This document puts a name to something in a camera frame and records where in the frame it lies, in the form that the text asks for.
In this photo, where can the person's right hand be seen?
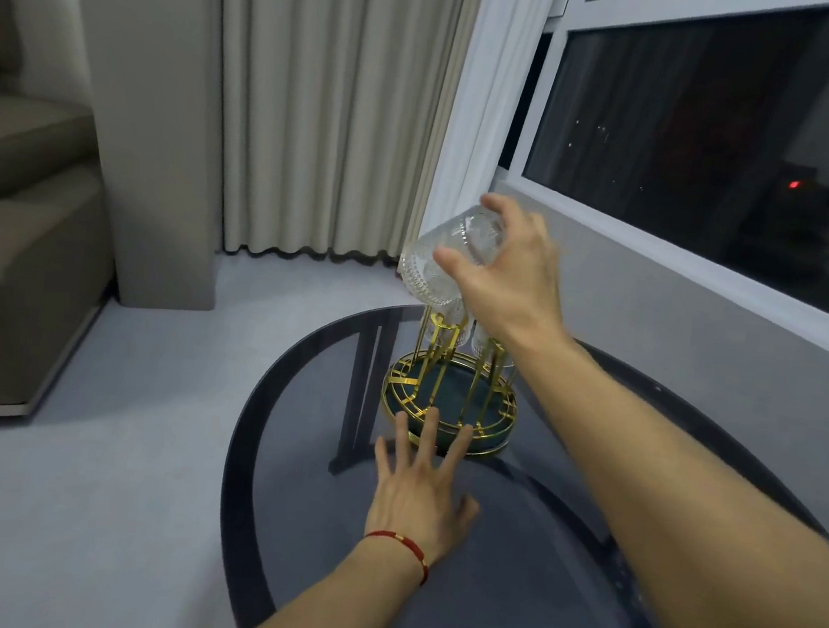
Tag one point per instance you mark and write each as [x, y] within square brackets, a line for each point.
[518, 284]

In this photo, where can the person's left hand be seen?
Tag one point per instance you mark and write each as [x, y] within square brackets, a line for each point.
[417, 504]

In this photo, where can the person's left middle finger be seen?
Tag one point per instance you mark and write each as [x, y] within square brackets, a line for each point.
[428, 442]

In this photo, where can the person's left thumb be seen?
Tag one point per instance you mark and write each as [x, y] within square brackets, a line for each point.
[467, 513]

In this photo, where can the person's left little finger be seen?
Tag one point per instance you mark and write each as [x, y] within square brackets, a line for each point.
[382, 461]

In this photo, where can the person's right thumb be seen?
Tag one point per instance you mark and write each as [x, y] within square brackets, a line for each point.
[464, 267]

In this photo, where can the clear patterned drinking glass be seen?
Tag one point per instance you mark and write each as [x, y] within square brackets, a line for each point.
[487, 344]
[451, 254]

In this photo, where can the person's right forearm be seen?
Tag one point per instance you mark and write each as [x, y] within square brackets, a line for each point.
[682, 519]

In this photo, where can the person's left forearm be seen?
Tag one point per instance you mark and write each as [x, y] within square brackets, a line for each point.
[340, 607]

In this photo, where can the gold cup rack green tray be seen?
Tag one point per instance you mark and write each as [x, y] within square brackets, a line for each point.
[450, 396]

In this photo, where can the black table leg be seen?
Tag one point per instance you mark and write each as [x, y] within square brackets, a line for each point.
[365, 386]

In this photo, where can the white sheer curtain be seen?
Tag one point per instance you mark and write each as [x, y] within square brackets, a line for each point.
[488, 95]

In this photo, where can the beige pleated curtain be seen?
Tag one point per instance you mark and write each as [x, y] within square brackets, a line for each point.
[334, 100]

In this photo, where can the white framed window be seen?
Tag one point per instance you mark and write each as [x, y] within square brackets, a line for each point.
[712, 128]

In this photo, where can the grey-brown sofa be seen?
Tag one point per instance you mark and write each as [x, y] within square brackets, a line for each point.
[11, 256]

